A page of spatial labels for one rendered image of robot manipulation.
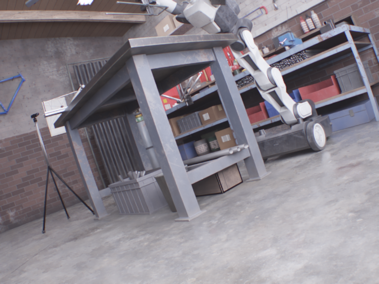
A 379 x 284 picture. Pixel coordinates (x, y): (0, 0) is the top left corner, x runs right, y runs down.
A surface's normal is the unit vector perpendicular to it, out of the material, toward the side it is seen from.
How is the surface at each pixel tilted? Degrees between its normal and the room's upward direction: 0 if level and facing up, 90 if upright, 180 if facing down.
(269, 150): 90
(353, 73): 90
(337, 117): 90
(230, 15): 109
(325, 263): 0
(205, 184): 90
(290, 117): 114
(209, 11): 121
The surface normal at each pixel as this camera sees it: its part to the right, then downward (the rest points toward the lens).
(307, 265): -0.33, -0.94
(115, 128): -0.18, 0.07
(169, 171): -0.72, 0.26
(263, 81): -0.53, 0.59
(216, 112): 0.62, -0.16
